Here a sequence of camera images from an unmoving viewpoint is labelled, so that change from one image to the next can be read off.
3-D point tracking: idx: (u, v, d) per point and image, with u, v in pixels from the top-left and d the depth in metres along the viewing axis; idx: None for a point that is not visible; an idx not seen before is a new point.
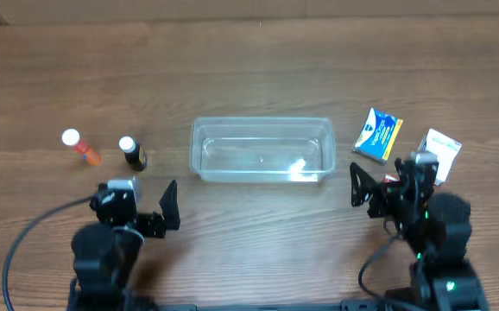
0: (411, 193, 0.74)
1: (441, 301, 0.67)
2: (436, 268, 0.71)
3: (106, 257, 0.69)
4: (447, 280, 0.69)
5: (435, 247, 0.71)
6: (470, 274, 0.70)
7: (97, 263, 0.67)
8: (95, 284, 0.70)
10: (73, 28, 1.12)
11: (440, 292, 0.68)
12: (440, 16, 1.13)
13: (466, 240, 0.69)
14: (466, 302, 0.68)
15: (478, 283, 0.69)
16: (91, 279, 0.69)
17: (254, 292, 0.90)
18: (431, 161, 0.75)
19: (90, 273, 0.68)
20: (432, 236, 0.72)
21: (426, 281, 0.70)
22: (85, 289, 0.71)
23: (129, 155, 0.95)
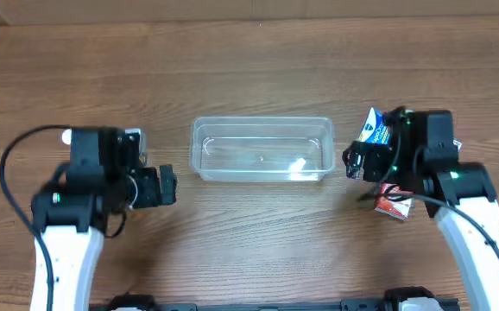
0: (395, 136, 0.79)
1: (446, 190, 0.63)
2: (432, 165, 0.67)
3: (107, 144, 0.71)
4: (450, 170, 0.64)
5: (424, 146, 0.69)
6: (475, 166, 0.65)
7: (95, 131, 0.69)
8: (86, 167, 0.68)
10: (74, 29, 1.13)
11: (442, 179, 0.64)
12: (438, 16, 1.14)
13: (449, 133, 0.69)
14: (470, 192, 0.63)
15: (486, 173, 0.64)
16: (89, 147, 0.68)
17: (254, 291, 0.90)
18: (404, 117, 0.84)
19: (88, 144, 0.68)
20: (417, 142, 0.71)
21: (425, 175, 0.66)
22: (73, 177, 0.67)
23: None
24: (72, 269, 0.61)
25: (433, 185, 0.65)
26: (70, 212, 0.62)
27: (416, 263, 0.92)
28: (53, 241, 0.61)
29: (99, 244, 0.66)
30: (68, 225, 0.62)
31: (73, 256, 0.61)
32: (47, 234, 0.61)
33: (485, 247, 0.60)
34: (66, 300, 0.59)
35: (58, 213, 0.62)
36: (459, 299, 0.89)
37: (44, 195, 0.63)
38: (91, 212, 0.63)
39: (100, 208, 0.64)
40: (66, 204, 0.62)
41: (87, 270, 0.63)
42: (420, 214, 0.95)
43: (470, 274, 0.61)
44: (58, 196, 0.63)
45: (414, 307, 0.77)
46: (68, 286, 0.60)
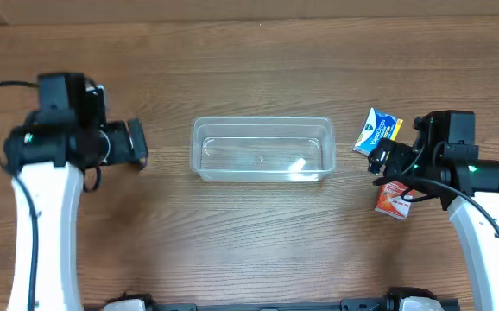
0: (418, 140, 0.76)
1: (462, 182, 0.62)
2: (451, 158, 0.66)
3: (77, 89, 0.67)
4: (467, 163, 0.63)
5: (444, 142, 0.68)
6: (495, 162, 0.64)
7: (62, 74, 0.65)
8: (56, 111, 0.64)
10: (74, 29, 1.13)
11: (459, 172, 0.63)
12: (439, 16, 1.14)
13: (470, 132, 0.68)
14: (487, 187, 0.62)
15: None
16: (55, 89, 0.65)
17: (254, 291, 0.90)
18: None
19: (54, 87, 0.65)
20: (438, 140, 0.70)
21: (443, 167, 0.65)
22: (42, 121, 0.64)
23: None
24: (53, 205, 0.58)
25: (451, 175, 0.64)
26: (45, 150, 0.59)
27: (416, 262, 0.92)
28: (32, 178, 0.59)
29: (78, 180, 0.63)
30: (46, 162, 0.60)
31: (53, 193, 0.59)
32: (25, 173, 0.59)
33: (495, 239, 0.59)
34: (51, 235, 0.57)
35: (31, 154, 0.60)
36: (459, 299, 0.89)
37: (15, 139, 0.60)
38: (66, 150, 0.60)
39: (75, 148, 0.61)
40: (37, 143, 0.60)
41: (70, 206, 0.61)
42: (420, 214, 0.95)
43: (477, 264, 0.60)
44: (29, 136, 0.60)
45: (415, 304, 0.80)
46: (54, 214, 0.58)
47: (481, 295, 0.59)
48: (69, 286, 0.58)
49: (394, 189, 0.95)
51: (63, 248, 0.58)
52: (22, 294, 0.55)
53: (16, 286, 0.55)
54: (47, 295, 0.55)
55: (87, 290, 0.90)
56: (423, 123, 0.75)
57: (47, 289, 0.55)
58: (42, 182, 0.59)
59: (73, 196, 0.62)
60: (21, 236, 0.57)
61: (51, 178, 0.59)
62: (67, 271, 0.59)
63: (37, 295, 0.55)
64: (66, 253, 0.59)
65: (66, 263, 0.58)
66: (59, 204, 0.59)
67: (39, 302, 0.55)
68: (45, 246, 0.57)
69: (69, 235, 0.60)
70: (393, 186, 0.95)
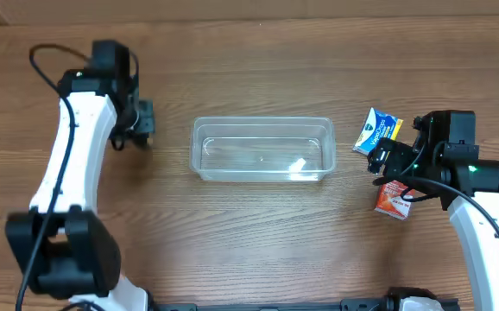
0: (420, 141, 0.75)
1: (463, 182, 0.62)
2: (451, 158, 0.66)
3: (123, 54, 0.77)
4: (468, 163, 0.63)
5: (444, 142, 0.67)
6: (495, 163, 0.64)
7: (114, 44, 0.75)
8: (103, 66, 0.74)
10: (74, 28, 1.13)
11: (459, 172, 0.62)
12: (438, 16, 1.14)
13: (470, 132, 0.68)
14: (486, 187, 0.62)
15: None
16: (105, 50, 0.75)
17: (254, 291, 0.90)
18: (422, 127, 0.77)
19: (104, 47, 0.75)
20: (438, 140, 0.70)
21: (444, 167, 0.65)
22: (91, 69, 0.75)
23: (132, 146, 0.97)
24: (91, 117, 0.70)
25: (451, 176, 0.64)
26: (89, 86, 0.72)
27: (416, 263, 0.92)
28: (78, 99, 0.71)
29: (112, 119, 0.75)
30: (89, 93, 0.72)
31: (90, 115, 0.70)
32: (72, 96, 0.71)
33: (495, 239, 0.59)
34: (83, 143, 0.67)
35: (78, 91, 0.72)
36: (459, 299, 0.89)
37: (70, 74, 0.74)
38: (108, 89, 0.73)
39: (116, 91, 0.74)
40: (86, 79, 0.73)
41: (101, 129, 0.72)
42: (419, 214, 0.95)
43: (476, 264, 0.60)
44: (80, 74, 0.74)
45: (415, 304, 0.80)
46: (86, 137, 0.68)
47: (481, 296, 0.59)
48: (89, 190, 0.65)
49: (395, 189, 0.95)
51: (90, 156, 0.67)
52: (48, 188, 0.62)
53: (47, 181, 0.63)
54: (71, 188, 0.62)
55: None
56: (423, 123, 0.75)
57: (72, 187, 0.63)
58: (85, 102, 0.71)
59: (106, 124, 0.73)
60: (58, 145, 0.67)
61: (92, 100, 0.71)
62: (91, 179, 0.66)
63: (63, 189, 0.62)
64: (91, 166, 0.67)
65: (89, 173, 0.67)
66: (97, 116, 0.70)
67: (64, 193, 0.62)
68: (76, 153, 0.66)
69: (94, 159, 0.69)
70: (393, 186, 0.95)
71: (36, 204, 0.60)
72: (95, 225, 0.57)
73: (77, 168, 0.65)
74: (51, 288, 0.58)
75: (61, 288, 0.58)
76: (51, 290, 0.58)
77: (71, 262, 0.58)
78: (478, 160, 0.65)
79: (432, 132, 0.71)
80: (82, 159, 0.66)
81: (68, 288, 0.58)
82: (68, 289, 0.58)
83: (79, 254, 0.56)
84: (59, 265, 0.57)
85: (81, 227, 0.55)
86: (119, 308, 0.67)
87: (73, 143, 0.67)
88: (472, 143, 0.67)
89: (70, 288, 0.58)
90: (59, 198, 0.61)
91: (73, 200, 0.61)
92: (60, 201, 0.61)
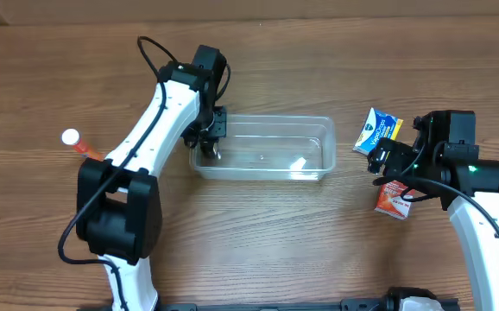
0: (420, 141, 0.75)
1: (463, 182, 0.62)
2: (451, 158, 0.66)
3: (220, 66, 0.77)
4: (468, 163, 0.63)
5: (444, 142, 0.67)
6: (495, 163, 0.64)
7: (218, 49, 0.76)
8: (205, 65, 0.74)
10: (74, 29, 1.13)
11: (460, 172, 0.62)
12: (438, 16, 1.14)
13: (469, 132, 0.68)
14: (486, 187, 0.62)
15: None
16: (209, 54, 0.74)
17: (254, 291, 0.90)
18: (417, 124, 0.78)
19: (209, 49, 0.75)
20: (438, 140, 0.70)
21: (444, 167, 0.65)
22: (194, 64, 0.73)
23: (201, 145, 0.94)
24: (179, 106, 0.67)
25: (451, 176, 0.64)
26: (186, 79, 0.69)
27: (416, 262, 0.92)
28: (173, 85, 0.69)
29: (192, 117, 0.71)
30: (182, 85, 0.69)
31: (184, 98, 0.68)
32: (169, 82, 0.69)
33: (495, 239, 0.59)
34: (167, 123, 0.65)
35: (176, 74, 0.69)
36: (459, 299, 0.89)
37: (171, 66, 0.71)
38: (201, 86, 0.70)
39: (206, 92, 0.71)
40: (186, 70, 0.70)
41: (185, 118, 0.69)
42: (419, 214, 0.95)
43: (477, 264, 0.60)
44: (182, 66, 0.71)
45: (415, 304, 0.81)
46: (173, 116, 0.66)
47: (481, 296, 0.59)
48: (157, 168, 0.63)
49: (395, 189, 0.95)
51: (167, 139, 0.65)
52: (127, 148, 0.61)
53: (126, 142, 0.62)
54: (145, 156, 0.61)
55: (85, 290, 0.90)
56: (423, 123, 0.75)
57: (148, 154, 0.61)
58: (179, 89, 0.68)
59: (189, 117, 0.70)
60: (146, 115, 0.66)
61: (186, 89, 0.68)
62: (161, 159, 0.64)
63: (137, 152, 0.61)
64: (166, 148, 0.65)
65: (162, 153, 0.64)
66: (184, 106, 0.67)
67: (137, 157, 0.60)
68: (158, 129, 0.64)
69: (173, 138, 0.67)
70: (393, 186, 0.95)
71: (110, 158, 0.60)
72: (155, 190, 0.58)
73: (154, 144, 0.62)
74: (96, 237, 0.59)
75: (104, 239, 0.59)
76: (94, 239, 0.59)
77: (120, 220, 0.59)
78: (479, 160, 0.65)
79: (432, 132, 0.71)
80: (162, 136, 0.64)
81: (111, 242, 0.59)
82: (108, 243, 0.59)
83: (132, 212, 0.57)
84: (107, 218, 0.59)
85: (143, 188, 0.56)
86: (136, 286, 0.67)
87: (159, 121, 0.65)
88: (472, 143, 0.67)
89: (110, 243, 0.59)
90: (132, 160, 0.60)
91: (144, 166, 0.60)
92: (131, 161, 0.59)
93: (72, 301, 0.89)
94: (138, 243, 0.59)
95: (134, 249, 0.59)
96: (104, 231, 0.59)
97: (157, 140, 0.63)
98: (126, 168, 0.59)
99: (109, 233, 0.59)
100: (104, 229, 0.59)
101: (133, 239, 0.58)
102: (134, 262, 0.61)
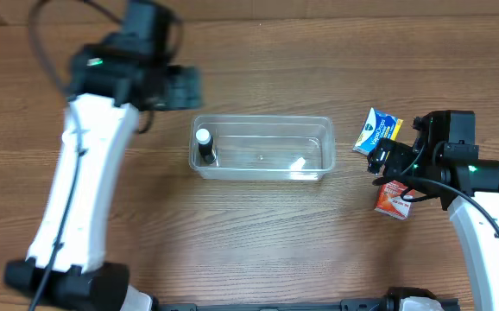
0: (420, 141, 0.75)
1: (463, 181, 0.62)
2: (451, 158, 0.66)
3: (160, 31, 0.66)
4: (468, 163, 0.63)
5: (444, 142, 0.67)
6: (495, 163, 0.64)
7: (149, 11, 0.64)
8: (133, 41, 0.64)
10: (75, 29, 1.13)
11: (460, 172, 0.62)
12: (438, 16, 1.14)
13: (469, 132, 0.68)
14: (486, 187, 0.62)
15: None
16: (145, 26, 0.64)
17: (254, 291, 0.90)
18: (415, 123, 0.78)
19: (142, 19, 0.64)
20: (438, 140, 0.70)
21: (443, 166, 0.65)
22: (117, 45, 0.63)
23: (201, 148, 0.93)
24: (102, 142, 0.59)
25: (451, 176, 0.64)
26: (107, 78, 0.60)
27: (416, 263, 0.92)
28: (85, 110, 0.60)
29: (134, 117, 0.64)
30: (105, 92, 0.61)
31: (108, 127, 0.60)
32: (84, 104, 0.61)
33: (495, 239, 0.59)
34: (91, 181, 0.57)
35: (91, 75, 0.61)
36: (459, 299, 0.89)
37: (84, 60, 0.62)
38: (126, 80, 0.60)
39: (140, 80, 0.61)
40: (95, 69, 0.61)
41: (117, 146, 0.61)
42: (420, 214, 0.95)
43: (476, 264, 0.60)
44: (97, 62, 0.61)
45: (415, 304, 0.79)
46: (98, 161, 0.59)
47: (481, 296, 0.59)
48: (96, 234, 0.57)
49: (395, 189, 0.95)
51: (98, 198, 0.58)
52: (51, 232, 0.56)
53: (47, 225, 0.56)
54: (72, 241, 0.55)
55: None
56: (423, 123, 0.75)
57: (74, 234, 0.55)
58: (98, 114, 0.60)
59: (123, 136, 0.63)
60: (63, 171, 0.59)
61: (108, 111, 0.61)
62: (97, 220, 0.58)
63: (63, 238, 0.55)
64: (100, 201, 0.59)
65: (97, 219, 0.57)
66: (109, 140, 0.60)
67: (64, 244, 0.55)
68: (80, 197, 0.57)
69: (107, 185, 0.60)
70: (393, 186, 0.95)
71: (34, 255, 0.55)
72: (98, 278, 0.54)
73: (79, 222, 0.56)
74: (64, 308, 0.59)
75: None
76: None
77: None
78: (479, 160, 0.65)
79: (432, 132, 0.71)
80: (89, 202, 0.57)
81: None
82: None
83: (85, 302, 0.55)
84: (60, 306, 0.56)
85: (82, 290, 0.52)
86: None
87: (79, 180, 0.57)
88: (472, 143, 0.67)
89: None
90: (59, 252, 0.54)
91: (73, 258, 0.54)
92: (60, 254, 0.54)
93: None
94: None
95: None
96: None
97: (83, 207, 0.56)
98: (54, 264, 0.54)
99: None
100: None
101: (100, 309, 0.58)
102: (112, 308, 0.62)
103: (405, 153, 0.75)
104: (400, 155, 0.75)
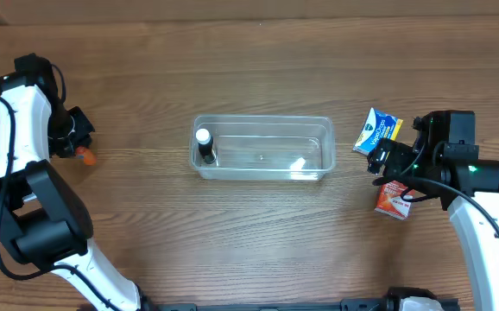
0: (420, 141, 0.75)
1: (462, 181, 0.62)
2: (451, 158, 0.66)
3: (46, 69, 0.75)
4: (468, 163, 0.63)
5: (444, 142, 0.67)
6: (495, 162, 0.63)
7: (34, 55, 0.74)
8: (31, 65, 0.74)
10: (75, 29, 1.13)
11: (459, 172, 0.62)
12: (438, 17, 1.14)
13: (469, 132, 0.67)
14: (485, 187, 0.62)
15: None
16: (26, 60, 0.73)
17: (254, 291, 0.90)
18: (414, 123, 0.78)
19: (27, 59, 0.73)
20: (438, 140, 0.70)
21: (443, 167, 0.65)
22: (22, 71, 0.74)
23: (201, 149, 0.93)
24: (26, 104, 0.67)
25: (451, 176, 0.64)
26: (18, 83, 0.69)
27: (416, 263, 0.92)
28: (9, 99, 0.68)
29: (48, 109, 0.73)
30: (20, 92, 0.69)
31: (24, 97, 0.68)
32: (3, 95, 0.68)
33: (495, 239, 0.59)
34: (24, 122, 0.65)
35: (9, 86, 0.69)
36: (460, 299, 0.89)
37: None
38: (33, 81, 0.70)
39: (41, 84, 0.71)
40: (11, 79, 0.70)
41: (41, 112, 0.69)
42: (419, 214, 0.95)
43: (477, 264, 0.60)
44: (7, 77, 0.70)
45: (415, 304, 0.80)
46: (28, 112, 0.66)
47: (481, 295, 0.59)
48: (43, 155, 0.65)
49: (395, 189, 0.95)
51: (36, 129, 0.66)
52: (3, 157, 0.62)
53: (0, 155, 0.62)
54: (25, 155, 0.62)
55: None
56: (423, 124, 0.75)
57: (25, 150, 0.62)
58: (17, 96, 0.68)
59: (44, 111, 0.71)
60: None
61: (19, 93, 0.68)
62: (41, 149, 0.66)
63: (16, 154, 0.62)
64: (38, 136, 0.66)
65: (38, 141, 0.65)
66: (31, 101, 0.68)
67: (18, 157, 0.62)
68: (20, 127, 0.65)
69: (41, 132, 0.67)
70: (393, 186, 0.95)
71: None
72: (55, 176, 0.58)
73: (26, 142, 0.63)
74: (32, 248, 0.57)
75: (41, 247, 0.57)
76: (30, 253, 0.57)
77: (43, 221, 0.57)
78: (478, 160, 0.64)
79: (432, 132, 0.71)
80: (28, 130, 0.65)
81: (47, 243, 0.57)
82: (46, 245, 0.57)
83: (48, 202, 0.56)
84: (33, 228, 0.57)
85: (41, 177, 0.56)
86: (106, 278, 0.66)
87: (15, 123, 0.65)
88: (472, 143, 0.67)
89: (48, 246, 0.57)
90: (15, 162, 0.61)
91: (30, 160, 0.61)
92: (15, 164, 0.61)
93: (72, 301, 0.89)
94: (72, 231, 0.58)
95: (72, 234, 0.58)
96: (34, 240, 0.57)
97: (26, 133, 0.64)
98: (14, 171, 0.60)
99: (41, 238, 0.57)
100: (34, 236, 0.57)
101: (66, 225, 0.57)
102: (79, 246, 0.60)
103: (405, 154, 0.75)
104: (401, 155, 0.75)
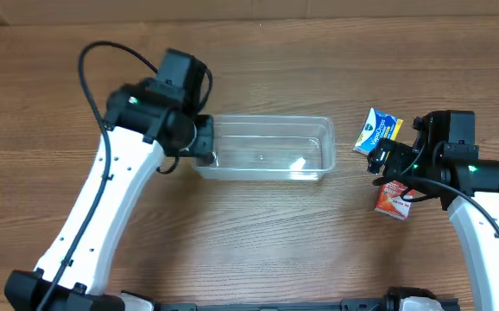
0: (420, 141, 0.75)
1: (463, 181, 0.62)
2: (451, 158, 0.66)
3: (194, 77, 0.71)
4: (468, 163, 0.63)
5: (444, 142, 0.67)
6: (495, 163, 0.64)
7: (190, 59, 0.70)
8: (169, 86, 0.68)
10: (76, 29, 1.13)
11: (460, 172, 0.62)
12: (438, 17, 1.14)
13: (469, 132, 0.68)
14: (485, 187, 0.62)
15: None
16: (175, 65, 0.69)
17: (254, 291, 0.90)
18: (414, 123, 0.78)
19: (179, 66, 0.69)
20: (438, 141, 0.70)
21: (443, 167, 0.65)
22: (154, 90, 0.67)
23: None
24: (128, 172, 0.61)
25: (451, 176, 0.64)
26: (148, 115, 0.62)
27: (416, 263, 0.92)
28: (116, 142, 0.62)
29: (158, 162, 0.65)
30: (142, 128, 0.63)
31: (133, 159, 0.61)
32: (113, 134, 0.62)
33: (495, 239, 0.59)
34: (110, 206, 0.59)
35: (135, 113, 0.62)
36: (460, 299, 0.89)
37: (123, 95, 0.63)
38: (161, 122, 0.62)
39: (171, 123, 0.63)
40: (139, 107, 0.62)
41: (137, 187, 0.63)
42: (420, 214, 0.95)
43: (476, 264, 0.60)
44: (135, 98, 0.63)
45: (415, 304, 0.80)
46: (122, 187, 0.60)
47: (481, 295, 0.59)
48: (105, 257, 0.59)
49: (395, 189, 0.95)
51: (117, 220, 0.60)
52: (65, 245, 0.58)
53: (63, 239, 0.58)
54: (80, 261, 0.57)
55: None
56: (423, 123, 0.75)
57: (84, 257, 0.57)
58: (126, 146, 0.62)
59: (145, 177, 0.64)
60: (87, 187, 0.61)
61: (137, 144, 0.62)
62: (110, 244, 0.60)
63: (73, 257, 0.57)
64: (118, 220, 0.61)
65: (109, 239, 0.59)
66: (133, 173, 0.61)
67: (72, 266, 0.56)
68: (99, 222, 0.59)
69: (121, 218, 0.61)
70: (393, 186, 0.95)
71: (42, 268, 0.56)
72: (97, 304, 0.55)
73: (94, 244, 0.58)
74: None
75: None
76: None
77: None
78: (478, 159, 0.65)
79: (432, 132, 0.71)
80: (103, 235, 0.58)
81: None
82: None
83: None
84: None
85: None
86: None
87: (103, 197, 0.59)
88: (472, 143, 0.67)
89: None
90: (66, 269, 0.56)
91: (79, 278, 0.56)
92: (66, 270, 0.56)
93: None
94: None
95: None
96: None
97: (103, 223, 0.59)
98: (59, 281, 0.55)
99: None
100: None
101: None
102: None
103: (405, 153, 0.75)
104: (401, 155, 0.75)
